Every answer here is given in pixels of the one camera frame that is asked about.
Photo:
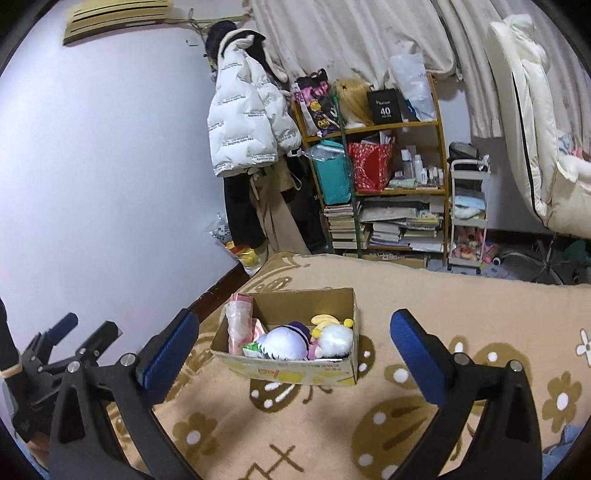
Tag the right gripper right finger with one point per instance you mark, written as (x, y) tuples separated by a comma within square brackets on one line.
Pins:
[(507, 441)]

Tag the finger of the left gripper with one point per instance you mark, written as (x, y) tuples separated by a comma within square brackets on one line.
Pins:
[(61, 329), (98, 342)]

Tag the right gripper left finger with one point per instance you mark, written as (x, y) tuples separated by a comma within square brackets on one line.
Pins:
[(83, 443)]

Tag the green tissue pack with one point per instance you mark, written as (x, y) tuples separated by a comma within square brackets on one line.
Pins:
[(253, 350)]

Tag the purple plush doll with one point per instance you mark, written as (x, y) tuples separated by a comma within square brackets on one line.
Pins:
[(289, 342)]

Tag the white fluffy plush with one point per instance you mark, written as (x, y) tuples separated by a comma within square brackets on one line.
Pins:
[(334, 341)]

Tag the pink wrapped plush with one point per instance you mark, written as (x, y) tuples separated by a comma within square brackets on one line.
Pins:
[(243, 328)]

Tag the plastic bag with toys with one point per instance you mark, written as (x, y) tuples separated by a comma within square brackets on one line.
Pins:
[(251, 259)]

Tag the cardboard box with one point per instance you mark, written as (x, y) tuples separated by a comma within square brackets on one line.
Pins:
[(280, 308)]

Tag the black coat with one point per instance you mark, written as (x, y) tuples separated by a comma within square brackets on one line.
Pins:
[(243, 222)]

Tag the pink plush toy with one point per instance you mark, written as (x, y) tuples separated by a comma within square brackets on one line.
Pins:
[(315, 351)]

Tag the yellow plush doll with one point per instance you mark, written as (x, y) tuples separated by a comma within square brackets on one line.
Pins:
[(322, 321)]

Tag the beige coat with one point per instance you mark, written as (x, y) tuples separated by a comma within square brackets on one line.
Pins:
[(275, 217)]

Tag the stack of books right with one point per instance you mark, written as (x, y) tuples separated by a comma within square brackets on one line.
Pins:
[(414, 223)]

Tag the stack of books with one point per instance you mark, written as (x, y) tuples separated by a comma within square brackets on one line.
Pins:
[(343, 227), (414, 223)]

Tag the white puffer jacket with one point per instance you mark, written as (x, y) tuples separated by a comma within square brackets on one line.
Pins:
[(249, 125)]

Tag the stack of books left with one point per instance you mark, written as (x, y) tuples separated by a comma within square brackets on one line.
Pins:
[(343, 227)]

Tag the white padded chair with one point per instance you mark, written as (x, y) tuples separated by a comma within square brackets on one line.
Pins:
[(555, 186)]

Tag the teal bag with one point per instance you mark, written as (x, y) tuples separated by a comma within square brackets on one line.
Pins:
[(332, 169)]

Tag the wooden shelf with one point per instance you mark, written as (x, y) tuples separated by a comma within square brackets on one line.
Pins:
[(357, 196)]

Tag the pink black printed bag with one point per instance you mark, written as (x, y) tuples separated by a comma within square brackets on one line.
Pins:
[(313, 94)]

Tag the air conditioner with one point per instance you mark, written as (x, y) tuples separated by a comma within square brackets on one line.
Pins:
[(94, 17)]

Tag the red gift bag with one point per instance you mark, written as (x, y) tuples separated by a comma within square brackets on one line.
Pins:
[(372, 166)]

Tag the blonde wig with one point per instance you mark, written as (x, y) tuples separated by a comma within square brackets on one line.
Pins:
[(354, 103)]

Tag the black box 40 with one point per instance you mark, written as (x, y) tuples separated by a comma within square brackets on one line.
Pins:
[(384, 106)]

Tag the cream curtain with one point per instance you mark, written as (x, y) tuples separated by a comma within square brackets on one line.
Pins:
[(357, 39)]

